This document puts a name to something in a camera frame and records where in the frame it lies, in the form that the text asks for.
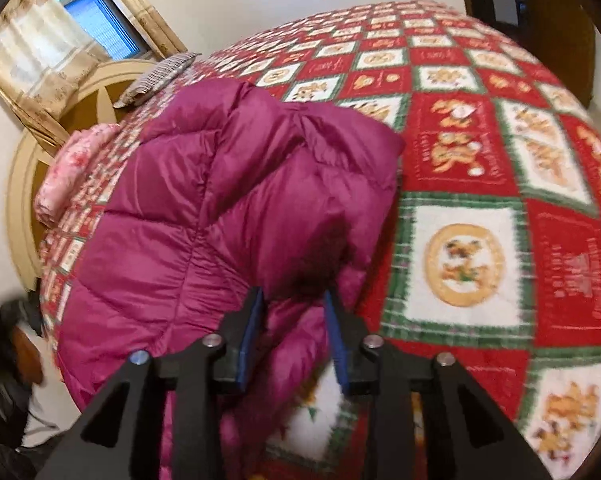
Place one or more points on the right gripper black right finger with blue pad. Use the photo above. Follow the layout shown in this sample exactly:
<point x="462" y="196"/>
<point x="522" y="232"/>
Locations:
<point x="428" y="417"/>

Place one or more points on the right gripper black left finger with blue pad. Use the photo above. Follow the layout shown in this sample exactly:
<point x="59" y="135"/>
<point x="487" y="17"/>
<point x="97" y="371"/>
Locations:
<point x="119" y="434"/>

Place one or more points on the magenta quilted down jacket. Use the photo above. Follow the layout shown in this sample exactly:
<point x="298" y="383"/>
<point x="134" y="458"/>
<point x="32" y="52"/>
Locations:
<point x="231" y="189"/>

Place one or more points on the red patchwork bear bedspread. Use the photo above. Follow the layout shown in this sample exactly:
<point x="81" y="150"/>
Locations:
<point x="494" y="252"/>

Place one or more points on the pink floral folded blanket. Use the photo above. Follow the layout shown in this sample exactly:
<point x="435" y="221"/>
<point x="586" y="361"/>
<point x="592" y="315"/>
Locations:
<point x="68" y="169"/>

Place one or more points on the cream wooden headboard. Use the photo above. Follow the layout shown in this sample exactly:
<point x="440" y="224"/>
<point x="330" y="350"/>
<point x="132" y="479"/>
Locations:
<point x="91" y="104"/>

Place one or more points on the striped grey pillow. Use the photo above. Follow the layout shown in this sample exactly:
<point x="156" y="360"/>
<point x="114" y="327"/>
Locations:
<point x="155" y="79"/>

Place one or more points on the beige left curtain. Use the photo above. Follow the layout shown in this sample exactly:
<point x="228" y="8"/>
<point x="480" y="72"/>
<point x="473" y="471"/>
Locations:
<point x="45" y="56"/>

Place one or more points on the beige curtain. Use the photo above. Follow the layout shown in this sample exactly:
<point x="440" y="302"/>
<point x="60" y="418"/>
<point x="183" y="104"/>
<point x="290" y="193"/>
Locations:
<point x="152" y="27"/>
<point x="45" y="56"/>

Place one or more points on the beige right curtain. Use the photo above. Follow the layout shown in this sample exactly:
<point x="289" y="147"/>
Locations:
<point x="152" y="27"/>

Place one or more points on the brown wooden door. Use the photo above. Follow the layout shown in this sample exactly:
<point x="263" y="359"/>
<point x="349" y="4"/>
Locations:
<point x="561" y="34"/>

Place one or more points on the blue framed window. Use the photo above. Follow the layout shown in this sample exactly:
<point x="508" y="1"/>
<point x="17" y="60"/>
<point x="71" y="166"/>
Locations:
<point x="106" y="24"/>

